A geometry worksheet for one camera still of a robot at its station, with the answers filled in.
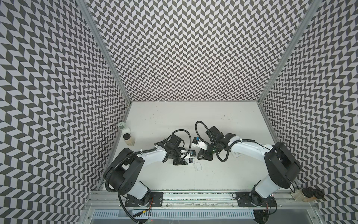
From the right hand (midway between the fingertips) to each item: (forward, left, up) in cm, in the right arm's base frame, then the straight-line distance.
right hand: (200, 159), depth 83 cm
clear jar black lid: (-19, -52, -4) cm, 55 cm away
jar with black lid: (+12, +44, +5) cm, 46 cm away
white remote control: (+1, +5, -3) cm, 6 cm away
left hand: (+3, +9, -4) cm, 10 cm away
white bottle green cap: (+20, +50, +6) cm, 54 cm away
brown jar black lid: (-19, -58, 0) cm, 61 cm away
